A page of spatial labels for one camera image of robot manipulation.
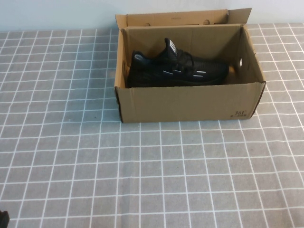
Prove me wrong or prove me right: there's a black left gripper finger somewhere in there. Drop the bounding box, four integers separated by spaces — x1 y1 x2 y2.
0 210 10 228

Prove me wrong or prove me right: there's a black knit sneaker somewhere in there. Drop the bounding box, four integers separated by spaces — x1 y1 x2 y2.
127 37 230 88

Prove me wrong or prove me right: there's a brown cardboard shoe box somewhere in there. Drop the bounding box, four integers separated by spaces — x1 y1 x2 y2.
114 8 266 124

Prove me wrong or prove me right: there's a grey white checked tablecloth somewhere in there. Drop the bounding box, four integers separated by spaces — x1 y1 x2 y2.
0 22 304 228

